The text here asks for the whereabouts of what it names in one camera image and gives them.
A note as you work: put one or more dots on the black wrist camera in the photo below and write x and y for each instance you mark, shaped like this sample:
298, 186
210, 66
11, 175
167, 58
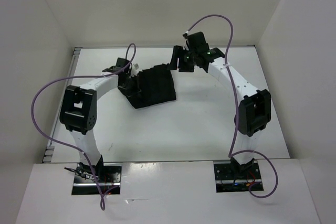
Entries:
123, 64
196, 42

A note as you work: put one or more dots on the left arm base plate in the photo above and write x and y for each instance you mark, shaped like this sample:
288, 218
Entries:
110, 182

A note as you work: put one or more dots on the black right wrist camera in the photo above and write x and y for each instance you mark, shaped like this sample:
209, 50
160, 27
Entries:
196, 42

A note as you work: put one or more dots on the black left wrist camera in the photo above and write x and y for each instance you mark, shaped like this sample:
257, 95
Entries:
123, 64

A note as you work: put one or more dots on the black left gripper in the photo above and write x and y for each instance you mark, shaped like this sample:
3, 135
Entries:
134, 94

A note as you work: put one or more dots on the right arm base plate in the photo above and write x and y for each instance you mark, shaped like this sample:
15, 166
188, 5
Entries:
227, 182

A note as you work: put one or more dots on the black skirt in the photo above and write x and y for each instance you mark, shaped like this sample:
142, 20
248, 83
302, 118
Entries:
157, 86

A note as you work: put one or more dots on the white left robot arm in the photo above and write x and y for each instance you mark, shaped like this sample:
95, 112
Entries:
79, 115

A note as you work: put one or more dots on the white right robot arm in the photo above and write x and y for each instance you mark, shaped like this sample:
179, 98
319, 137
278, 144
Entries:
252, 105

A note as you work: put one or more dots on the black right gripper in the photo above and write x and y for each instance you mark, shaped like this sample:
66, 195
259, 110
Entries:
177, 52

